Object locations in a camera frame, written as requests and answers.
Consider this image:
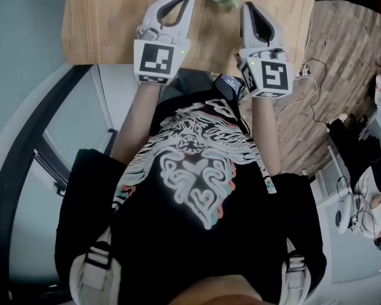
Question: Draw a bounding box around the left white shoulder strap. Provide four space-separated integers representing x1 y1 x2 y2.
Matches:
69 227 123 305

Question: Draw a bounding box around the white shoulder strap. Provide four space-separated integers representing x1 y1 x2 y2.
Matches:
69 227 123 305
281 238 312 305

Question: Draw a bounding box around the person's chin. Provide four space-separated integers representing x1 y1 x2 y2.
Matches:
170 273 274 305

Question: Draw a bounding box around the black cable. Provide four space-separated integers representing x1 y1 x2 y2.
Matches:
300 57 333 130

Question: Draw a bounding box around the person's right forearm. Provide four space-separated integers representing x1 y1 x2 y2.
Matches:
249 95 283 177

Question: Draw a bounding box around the white device with black lens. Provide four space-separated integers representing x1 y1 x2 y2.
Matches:
333 191 356 234

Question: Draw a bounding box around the black printed t-shirt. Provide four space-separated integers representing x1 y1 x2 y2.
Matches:
54 90 324 305

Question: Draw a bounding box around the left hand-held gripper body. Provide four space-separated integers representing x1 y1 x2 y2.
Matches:
133 24 192 86

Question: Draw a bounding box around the black window frame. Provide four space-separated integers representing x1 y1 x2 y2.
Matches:
0 64 115 305

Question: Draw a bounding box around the black waist device with screen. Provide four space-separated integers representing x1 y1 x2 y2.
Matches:
213 74 246 103

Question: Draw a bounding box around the person's left forearm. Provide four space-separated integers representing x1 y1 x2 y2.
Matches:
110 83 163 165

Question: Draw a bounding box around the white cable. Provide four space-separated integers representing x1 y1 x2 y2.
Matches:
276 74 318 123
304 6 316 67

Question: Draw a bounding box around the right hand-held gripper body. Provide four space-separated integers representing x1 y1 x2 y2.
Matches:
234 46 295 100

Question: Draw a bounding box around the right white shoulder strap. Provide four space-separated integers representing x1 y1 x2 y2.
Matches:
281 238 312 305

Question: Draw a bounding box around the person's blue jeans leg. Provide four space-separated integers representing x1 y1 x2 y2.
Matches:
160 68 217 104

